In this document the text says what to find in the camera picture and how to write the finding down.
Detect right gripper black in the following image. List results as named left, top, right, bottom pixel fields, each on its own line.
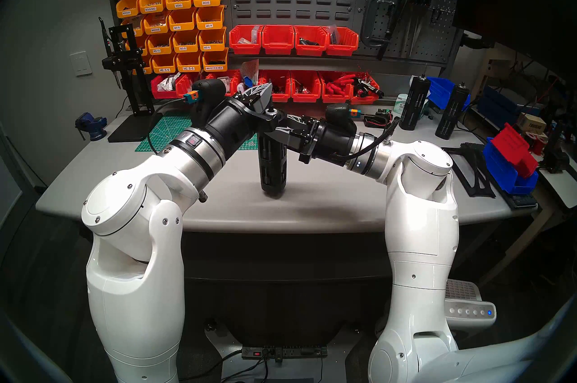
left=273, top=115, right=359, bottom=164

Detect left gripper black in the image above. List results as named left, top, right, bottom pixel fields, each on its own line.
left=204, top=83, right=287, bottom=156

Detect black electric screwdriver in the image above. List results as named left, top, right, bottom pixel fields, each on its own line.
left=435, top=82, right=470, bottom=140
left=258, top=105, right=289, bottom=198
left=398, top=74, right=432, bottom=131

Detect red storage bin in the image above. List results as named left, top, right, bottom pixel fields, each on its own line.
left=294, top=25, right=330, bottom=56
left=351, top=73, right=381, bottom=105
left=207, top=71, right=237, bottom=94
left=175, top=73, right=201, bottom=98
left=261, top=24, right=296, bottom=55
left=260, top=70, right=292, bottom=102
left=325, top=26, right=360, bottom=56
left=229, top=25, right=264, bottom=55
left=151, top=74, right=181, bottom=99
left=231, top=71, right=263, bottom=92
left=291, top=70, right=322, bottom=103
left=321, top=71, right=354, bottom=104

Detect silver foil packet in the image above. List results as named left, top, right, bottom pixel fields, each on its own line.
left=241, top=59, right=260, bottom=87

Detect orange bin labelled M4-0.7X6 HEX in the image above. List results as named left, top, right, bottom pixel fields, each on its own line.
left=202, top=47, right=229, bottom=72

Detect orange bin labelled M3-6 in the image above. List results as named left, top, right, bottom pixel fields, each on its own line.
left=198, top=27, right=228, bottom=51

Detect orange bin labelled M2.5-5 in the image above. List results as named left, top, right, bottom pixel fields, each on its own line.
left=176, top=51, right=206, bottom=73

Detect black and red tool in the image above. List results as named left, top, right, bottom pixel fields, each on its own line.
left=354, top=76, right=386, bottom=98

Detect white crumpled plastic bag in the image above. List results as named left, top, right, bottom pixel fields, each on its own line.
left=157, top=73, right=182, bottom=92

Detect orange bin labelled M3-8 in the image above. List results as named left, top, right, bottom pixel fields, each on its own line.
left=172, top=29, right=201, bottom=53

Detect orange bin labelled M3-4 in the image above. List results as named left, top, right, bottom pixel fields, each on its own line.
left=195, top=5, right=225, bottom=30

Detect green white tissue box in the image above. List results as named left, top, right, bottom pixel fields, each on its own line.
left=392, top=93, right=433, bottom=119

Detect orange bin labelled M2.5-6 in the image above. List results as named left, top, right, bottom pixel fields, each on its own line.
left=151, top=53, right=179, bottom=74

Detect green cutting mat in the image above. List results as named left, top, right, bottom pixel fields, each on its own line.
left=135, top=112, right=258, bottom=152

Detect orange bin labelled M4-6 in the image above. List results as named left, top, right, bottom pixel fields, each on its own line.
left=168, top=8, right=199, bottom=32

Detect orange bin labelled M3-12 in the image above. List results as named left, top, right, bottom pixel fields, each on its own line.
left=147, top=32, right=175, bottom=55

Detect grey C-clamp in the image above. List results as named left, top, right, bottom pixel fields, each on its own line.
left=359, top=0, right=397, bottom=49

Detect black metal stand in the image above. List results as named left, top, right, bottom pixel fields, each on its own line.
left=101, top=23, right=164, bottom=143

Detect orange bin labelled M4X4X6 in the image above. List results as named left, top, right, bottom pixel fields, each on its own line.
left=142, top=12, right=172, bottom=36

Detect open blue plastic bin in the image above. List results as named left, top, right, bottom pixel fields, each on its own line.
left=426, top=76, right=472, bottom=112

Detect orange bin labelled M3X5X4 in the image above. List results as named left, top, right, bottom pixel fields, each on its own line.
left=116, top=0, right=144, bottom=19

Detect small blue vise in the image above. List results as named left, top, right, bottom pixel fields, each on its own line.
left=75, top=112, right=108, bottom=142

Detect dark blue crate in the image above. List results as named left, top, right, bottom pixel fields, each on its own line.
left=478, top=84, right=541, bottom=125

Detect blue stacking bin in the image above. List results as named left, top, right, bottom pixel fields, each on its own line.
left=482, top=138, right=539, bottom=195

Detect red stacking bin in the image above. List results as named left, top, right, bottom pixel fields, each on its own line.
left=490, top=123, right=539, bottom=180

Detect black power strip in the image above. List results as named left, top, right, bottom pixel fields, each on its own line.
left=241, top=345, right=328, bottom=360

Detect black keyboard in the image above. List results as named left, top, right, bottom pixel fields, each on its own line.
left=500, top=192, right=539, bottom=211

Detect small cardboard box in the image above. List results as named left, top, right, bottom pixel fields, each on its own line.
left=518, top=113, right=548, bottom=134

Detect black bench device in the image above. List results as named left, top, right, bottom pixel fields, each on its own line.
left=543, top=120, right=571, bottom=174

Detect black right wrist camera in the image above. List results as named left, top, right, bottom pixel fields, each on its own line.
left=325, top=103, right=362, bottom=134

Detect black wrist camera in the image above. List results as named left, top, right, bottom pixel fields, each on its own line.
left=325, top=103, right=362, bottom=134
left=183, top=79, right=227, bottom=114

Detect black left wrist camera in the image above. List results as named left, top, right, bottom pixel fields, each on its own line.
left=183, top=79, right=227, bottom=114

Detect red-handled tools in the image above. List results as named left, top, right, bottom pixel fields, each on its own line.
left=325, top=74, right=357, bottom=95

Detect small wired circuit board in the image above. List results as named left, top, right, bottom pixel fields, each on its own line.
left=363, top=107, right=394, bottom=129

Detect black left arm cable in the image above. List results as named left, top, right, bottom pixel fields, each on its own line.
left=149, top=97, right=190, bottom=152

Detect braided right arm cable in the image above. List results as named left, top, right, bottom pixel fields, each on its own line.
left=349, top=116, right=402, bottom=159

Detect white wall switch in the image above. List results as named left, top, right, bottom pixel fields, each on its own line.
left=69, top=51, right=93, bottom=77

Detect flat black metal frame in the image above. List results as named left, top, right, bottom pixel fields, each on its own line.
left=440, top=142, right=496, bottom=198

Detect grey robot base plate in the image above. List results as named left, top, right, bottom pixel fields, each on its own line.
left=205, top=319, right=361, bottom=383

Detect red wire spool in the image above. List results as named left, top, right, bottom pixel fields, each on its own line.
left=527, top=132, right=553, bottom=156

